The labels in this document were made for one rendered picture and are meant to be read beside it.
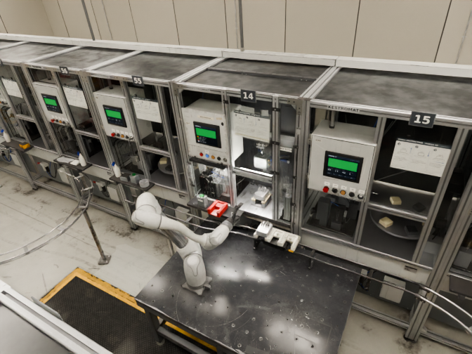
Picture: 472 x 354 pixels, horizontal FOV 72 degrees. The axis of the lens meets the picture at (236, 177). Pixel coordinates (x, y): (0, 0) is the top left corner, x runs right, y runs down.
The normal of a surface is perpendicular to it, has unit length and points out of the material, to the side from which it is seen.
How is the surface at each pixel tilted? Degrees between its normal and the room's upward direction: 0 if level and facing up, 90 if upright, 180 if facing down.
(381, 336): 0
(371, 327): 0
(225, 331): 0
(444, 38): 90
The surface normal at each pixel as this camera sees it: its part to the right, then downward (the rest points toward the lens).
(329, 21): -0.48, 0.51
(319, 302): -0.06, -0.83
